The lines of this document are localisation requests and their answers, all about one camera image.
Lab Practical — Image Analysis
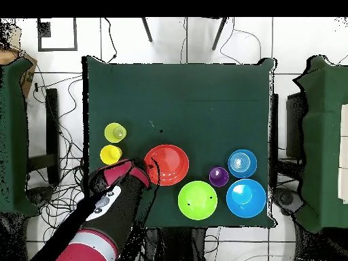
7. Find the yellow cup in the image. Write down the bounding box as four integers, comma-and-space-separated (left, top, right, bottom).
99, 144, 123, 166
103, 122, 128, 144

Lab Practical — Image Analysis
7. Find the black square floor frame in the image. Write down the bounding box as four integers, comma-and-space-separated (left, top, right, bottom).
37, 17, 78, 52

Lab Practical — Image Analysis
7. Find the black floor stand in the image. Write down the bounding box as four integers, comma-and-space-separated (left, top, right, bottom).
26, 88, 61, 186

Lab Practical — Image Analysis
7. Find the black cable with plug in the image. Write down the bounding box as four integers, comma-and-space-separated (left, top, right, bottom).
104, 17, 118, 64

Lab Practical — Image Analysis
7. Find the green bowl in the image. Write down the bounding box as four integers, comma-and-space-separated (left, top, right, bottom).
177, 181, 219, 221

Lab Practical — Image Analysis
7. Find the black tripod leg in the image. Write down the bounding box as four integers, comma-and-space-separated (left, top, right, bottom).
211, 17, 228, 52
141, 17, 154, 44

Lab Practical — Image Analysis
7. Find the cardboard box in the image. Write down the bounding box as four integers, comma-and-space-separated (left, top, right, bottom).
0, 21, 38, 99

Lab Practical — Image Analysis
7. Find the green cloth covered table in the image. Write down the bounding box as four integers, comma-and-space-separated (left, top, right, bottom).
293, 55, 348, 232
0, 58, 39, 217

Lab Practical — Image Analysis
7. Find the dark green tablecloth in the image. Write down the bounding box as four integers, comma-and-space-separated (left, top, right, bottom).
82, 56, 278, 229

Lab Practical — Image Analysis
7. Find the black stand base with knob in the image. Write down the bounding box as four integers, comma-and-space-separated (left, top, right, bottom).
25, 186, 56, 209

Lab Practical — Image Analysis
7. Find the black box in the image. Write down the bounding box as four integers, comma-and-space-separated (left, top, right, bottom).
285, 92, 307, 160

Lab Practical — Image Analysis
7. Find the purple cup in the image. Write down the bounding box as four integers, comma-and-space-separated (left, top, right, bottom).
208, 167, 230, 188

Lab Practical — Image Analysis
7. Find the orange bowl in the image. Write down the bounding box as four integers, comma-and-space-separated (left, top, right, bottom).
143, 144, 190, 187

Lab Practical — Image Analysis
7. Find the tangle of cables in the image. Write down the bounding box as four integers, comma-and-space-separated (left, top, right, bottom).
25, 73, 145, 261

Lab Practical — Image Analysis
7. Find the large blue bowl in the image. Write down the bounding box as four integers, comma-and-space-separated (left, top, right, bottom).
226, 178, 267, 219

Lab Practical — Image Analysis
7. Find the small blue bowl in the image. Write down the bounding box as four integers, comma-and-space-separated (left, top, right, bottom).
227, 149, 258, 179

